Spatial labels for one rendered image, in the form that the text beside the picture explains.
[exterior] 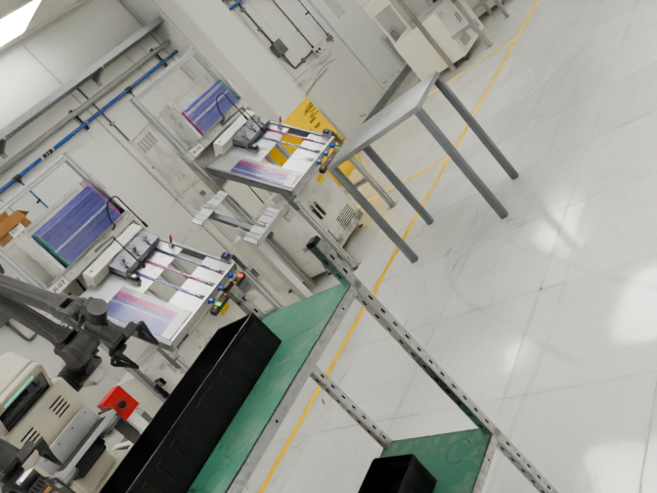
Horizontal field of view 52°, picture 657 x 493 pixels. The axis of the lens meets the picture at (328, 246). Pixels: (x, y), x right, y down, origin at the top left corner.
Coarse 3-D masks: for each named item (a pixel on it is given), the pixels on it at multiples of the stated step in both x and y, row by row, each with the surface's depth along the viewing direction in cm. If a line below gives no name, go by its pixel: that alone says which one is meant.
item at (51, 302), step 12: (0, 264) 211; (0, 276) 206; (0, 288) 204; (12, 288) 202; (24, 288) 202; (36, 288) 202; (24, 300) 202; (36, 300) 199; (48, 300) 198; (60, 300) 197; (72, 300) 198; (84, 300) 198; (48, 312) 200; (60, 312) 195; (72, 312) 194
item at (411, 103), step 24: (408, 96) 383; (456, 96) 386; (384, 120) 378; (432, 120) 354; (360, 144) 376; (336, 168) 393; (384, 168) 429; (504, 168) 399; (360, 192) 400; (408, 192) 436; (480, 192) 366; (504, 216) 370
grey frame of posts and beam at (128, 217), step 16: (80, 176) 428; (128, 224) 432; (112, 240) 422; (0, 256) 382; (80, 256) 406; (96, 256) 412; (80, 272) 403; (48, 288) 391; (256, 288) 424; (272, 304) 428; (128, 368) 406; (144, 384) 411; (160, 400) 416
